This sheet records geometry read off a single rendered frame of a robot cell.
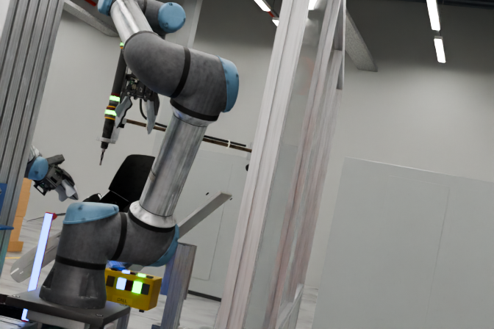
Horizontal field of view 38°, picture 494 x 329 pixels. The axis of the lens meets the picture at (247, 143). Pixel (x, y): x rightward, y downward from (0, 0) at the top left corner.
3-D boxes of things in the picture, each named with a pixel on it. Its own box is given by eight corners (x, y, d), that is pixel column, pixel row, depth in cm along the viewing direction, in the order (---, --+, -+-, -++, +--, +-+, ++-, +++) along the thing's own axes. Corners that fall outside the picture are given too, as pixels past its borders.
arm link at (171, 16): (145, 22, 185) (131, 28, 194) (184, 34, 190) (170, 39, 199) (151, -7, 185) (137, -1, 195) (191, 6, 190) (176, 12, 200)
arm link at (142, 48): (121, 92, 150) (92, 13, 190) (170, 105, 155) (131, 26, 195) (140, 42, 146) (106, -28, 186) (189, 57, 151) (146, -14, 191)
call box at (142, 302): (155, 312, 215) (162, 277, 216) (146, 316, 205) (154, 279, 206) (104, 300, 217) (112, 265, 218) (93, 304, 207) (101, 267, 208)
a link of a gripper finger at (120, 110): (102, 120, 198) (121, 92, 198) (109, 123, 203) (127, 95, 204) (112, 126, 197) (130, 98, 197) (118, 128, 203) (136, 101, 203)
